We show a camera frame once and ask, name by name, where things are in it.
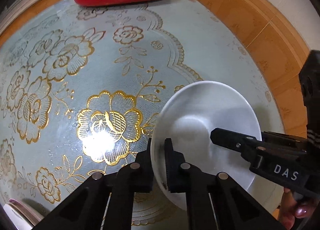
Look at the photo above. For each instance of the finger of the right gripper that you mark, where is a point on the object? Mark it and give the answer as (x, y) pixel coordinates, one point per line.
(235, 139)

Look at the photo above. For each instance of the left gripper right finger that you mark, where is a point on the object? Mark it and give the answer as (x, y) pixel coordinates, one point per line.
(214, 201)

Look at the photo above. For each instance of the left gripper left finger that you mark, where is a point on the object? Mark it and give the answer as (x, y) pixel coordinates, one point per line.
(103, 201)

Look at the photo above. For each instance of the white bowl gold pattern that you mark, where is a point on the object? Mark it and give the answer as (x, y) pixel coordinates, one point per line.
(188, 118)

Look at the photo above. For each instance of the pink rimmed floral plate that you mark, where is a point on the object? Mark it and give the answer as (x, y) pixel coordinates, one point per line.
(22, 215)

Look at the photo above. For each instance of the person's right hand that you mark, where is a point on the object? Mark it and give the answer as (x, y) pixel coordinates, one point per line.
(290, 209)

